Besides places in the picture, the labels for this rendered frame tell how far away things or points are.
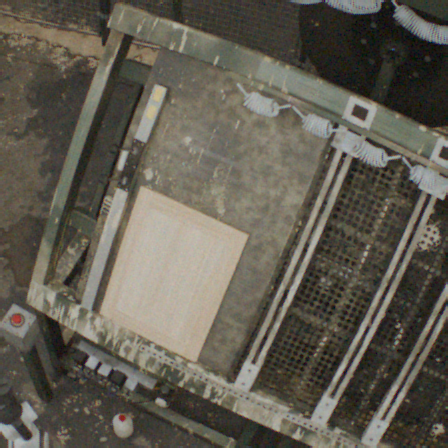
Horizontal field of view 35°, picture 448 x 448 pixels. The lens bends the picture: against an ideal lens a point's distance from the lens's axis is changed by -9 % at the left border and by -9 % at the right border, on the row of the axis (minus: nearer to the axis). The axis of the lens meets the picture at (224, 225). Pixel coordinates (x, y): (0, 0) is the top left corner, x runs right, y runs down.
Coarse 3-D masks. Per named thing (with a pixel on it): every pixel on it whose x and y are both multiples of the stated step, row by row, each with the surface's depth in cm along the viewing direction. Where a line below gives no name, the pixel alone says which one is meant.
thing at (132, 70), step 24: (120, 72) 276; (144, 72) 274; (120, 120) 282; (120, 144) 285; (384, 168) 257; (96, 192) 292; (72, 216) 295; (96, 216) 295; (264, 312) 281; (432, 384) 268
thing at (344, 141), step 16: (352, 96) 240; (368, 112) 240; (368, 128) 241; (336, 144) 245; (352, 144) 232; (336, 160) 250; (352, 160) 254; (336, 176) 255; (320, 192) 254; (336, 192) 253; (320, 208) 256; (320, 224) 256; (304, 240) 259; (304, 256) 261; (288, 272) 263; (304, 272) 262; (288, 288) 268; (272, 304) 268; (288, 304) 266; (272, 320) 273; (272, 336) 270; (256, 352) 276; (256, 368) 275; (240, 384) 278
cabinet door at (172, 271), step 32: (128, 224) 282; (160, 224) 279; (192, 224) 275; (224, 224) 272; (128, 256) 285; (160, 256) 282; (192, 256) 278; (224, 256) 274; (128, 288) 289; (160, 288) 285; (192, 288) 281; (224, 288) 277; (128, 320) 292; (160, 320) 288; (192, 320) 284; (192, 352) 287
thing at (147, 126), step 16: (144, 112) 269; (160, 112) 271; (144, 128) 270; (128, 192) 278; (112, 208) 281; (112, 224) 282; (112, 240) 284; (96, 256) 287; (96, 272) 289; (96, 288) 290; (80, 304) 294
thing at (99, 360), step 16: (80, 336) 301; (80, 352) 298; (96, 352) 301; (112, 352) 297; (80, 368) 302; (96, 368) 298; (112, 368) 297; (128, 368) 299; (112, 384) 298; (128, 384) 292; (144, 384) 296; (160, 384) 300; (176, 384) 291; (160, 400) 292; (176, 400) 307
